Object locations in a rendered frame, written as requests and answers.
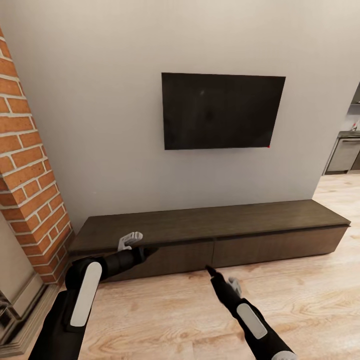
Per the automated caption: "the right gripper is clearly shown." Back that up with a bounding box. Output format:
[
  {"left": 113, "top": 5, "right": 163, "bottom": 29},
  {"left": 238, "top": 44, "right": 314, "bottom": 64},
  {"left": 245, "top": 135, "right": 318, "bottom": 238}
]
[{"left": 205, "top": 265, "right": 236, "bottom": 304}]

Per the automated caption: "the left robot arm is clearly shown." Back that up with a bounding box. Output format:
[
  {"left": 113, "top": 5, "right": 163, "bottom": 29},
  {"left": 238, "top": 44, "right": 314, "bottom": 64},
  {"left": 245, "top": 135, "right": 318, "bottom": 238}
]
[{"left": 28, "top": 231, "right": 159, "bottom": 360}]

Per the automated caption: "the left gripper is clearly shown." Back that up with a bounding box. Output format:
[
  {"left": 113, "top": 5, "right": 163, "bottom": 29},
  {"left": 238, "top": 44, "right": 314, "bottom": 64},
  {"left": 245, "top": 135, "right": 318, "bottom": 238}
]
[{"left": 115, "top": 246, "right": 159, "bottom": 274}]

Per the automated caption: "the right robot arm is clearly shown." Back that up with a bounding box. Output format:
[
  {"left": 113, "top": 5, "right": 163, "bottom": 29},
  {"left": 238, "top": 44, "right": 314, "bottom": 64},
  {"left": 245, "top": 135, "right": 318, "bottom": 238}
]
[{"left": 205, "top": 265, "right": 300, "bottom": 360}]

